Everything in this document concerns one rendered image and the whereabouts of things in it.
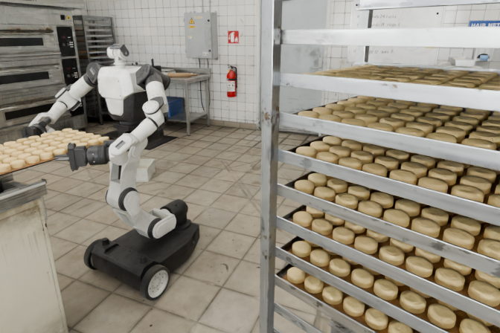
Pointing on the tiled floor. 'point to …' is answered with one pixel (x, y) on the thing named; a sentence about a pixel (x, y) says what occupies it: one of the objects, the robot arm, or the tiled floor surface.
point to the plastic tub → (145, 170)
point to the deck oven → (36, 60)
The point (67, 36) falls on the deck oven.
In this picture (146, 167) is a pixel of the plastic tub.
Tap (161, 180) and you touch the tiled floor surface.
